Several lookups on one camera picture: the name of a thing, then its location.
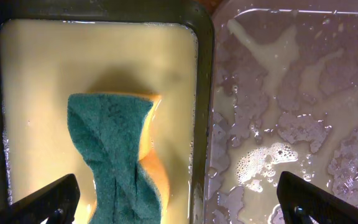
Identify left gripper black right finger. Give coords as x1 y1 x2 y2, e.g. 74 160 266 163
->
277 171 358 224

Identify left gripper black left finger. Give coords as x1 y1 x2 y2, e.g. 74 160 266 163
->
0 174 80 224

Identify large dark brown tray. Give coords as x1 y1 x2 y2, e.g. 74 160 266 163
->
204 1 358 223

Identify small black soapy water tray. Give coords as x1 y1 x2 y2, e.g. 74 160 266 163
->
0 0 214 223

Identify green and yellow sponge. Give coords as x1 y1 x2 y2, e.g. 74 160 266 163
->
67 93 163 224

